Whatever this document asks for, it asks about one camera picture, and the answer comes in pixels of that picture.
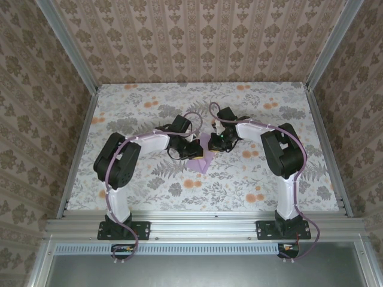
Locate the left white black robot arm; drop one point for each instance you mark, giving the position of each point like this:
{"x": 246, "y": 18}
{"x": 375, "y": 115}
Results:
{"x": 152, "y": 143}

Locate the floral patterned table cover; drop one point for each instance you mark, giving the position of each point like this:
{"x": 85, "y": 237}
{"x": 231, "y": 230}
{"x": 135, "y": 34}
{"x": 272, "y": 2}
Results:
{"x": 239, "y": 191}

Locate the aluminium lower frame rail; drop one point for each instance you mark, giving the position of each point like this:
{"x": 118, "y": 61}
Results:
{"x": 366, "y": 263}
{"x": 40, "y": 263}

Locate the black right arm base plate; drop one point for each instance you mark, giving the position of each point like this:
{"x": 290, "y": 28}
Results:
{"x": 263, "y": 230}

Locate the lilac cloth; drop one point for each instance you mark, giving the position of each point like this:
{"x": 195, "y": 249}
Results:
{"x": 200, "y": 166}

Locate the grey metal panel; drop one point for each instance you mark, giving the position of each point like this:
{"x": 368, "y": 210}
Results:
{"x": 203, "y": 272}

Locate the aluminium frame cross beam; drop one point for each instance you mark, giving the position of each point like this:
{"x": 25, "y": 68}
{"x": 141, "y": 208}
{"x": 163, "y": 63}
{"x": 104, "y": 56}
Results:
{"x": 203, "y": 227}

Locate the aluminium frame post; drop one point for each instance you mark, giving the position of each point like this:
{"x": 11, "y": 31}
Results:
{"x": 327, "y": 45}
{"x": 68, "y": 48}

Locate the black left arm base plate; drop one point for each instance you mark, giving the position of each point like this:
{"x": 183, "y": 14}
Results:
{"x": 143, "y": 230}

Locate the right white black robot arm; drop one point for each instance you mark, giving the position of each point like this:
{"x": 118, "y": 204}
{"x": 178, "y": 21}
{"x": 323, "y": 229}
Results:
{"x": 251, "y": 131}

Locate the aluminium table side rail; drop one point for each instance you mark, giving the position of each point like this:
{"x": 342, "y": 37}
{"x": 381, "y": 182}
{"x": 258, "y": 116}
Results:
{"x": 78, "y": 154}
{"x": 329, "y": 152}

